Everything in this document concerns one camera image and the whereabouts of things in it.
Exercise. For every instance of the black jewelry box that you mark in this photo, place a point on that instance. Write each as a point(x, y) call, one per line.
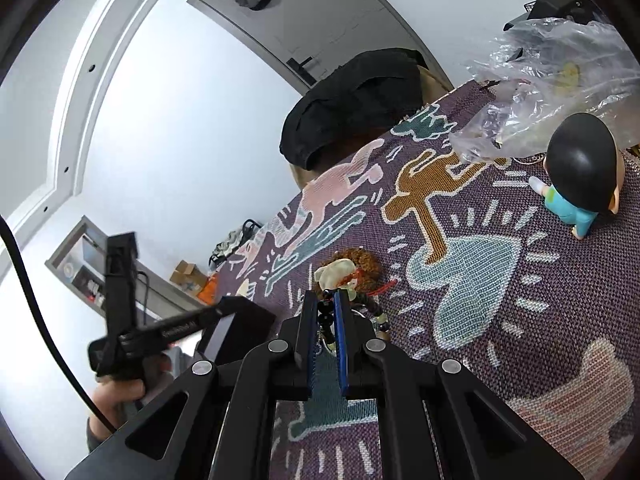
point(240, 330)

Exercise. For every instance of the grey door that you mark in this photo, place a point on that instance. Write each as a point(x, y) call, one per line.
point(310, 20)

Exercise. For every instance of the brown fuzzy ornament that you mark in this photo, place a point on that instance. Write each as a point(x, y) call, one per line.
point(362, 259)

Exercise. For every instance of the black and white bag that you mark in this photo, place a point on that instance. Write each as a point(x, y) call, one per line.
point(232, 245)

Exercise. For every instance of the clear plastic bag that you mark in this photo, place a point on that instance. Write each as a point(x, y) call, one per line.
point(565, 80)

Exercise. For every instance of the grey wall shelf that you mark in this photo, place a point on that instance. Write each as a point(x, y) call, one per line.
point(150, 285)

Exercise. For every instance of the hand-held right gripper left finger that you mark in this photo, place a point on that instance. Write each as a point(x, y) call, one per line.
point(312, 360)

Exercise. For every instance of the black device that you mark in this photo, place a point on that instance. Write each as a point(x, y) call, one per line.
point(555, 7)

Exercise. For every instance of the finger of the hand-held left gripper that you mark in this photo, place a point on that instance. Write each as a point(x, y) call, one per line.
point(210, 317)

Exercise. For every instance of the person's left hand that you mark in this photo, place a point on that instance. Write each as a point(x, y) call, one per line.
point(122, 397)

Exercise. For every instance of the small cardboard box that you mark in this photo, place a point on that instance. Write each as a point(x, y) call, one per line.
point(187, 275)

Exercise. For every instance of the black-haired doll figurine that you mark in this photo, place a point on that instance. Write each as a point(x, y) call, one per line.
point(582, 160)

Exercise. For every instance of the black jacket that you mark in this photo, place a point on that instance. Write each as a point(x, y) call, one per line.
point(350, 105)

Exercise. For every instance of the small doll with brown hair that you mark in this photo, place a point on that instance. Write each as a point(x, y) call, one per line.
point(326, 312)

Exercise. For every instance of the printed blanket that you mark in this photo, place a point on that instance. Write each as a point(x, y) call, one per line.
point(500, 285)

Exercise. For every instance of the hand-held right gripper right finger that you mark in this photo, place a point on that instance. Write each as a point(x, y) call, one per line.
point(342, 345)

